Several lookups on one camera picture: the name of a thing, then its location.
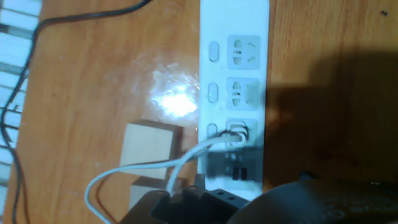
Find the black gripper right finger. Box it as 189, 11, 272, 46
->
201, 187, 250, 216

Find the white power strip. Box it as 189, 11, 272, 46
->
197, 0, 271, 202

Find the white lamp cord with plug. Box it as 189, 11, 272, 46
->
84, 123, 250, 224

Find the long black power cable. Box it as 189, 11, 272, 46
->
0, 0, 154, 224

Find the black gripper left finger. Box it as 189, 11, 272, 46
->
119, 185, 206, 224

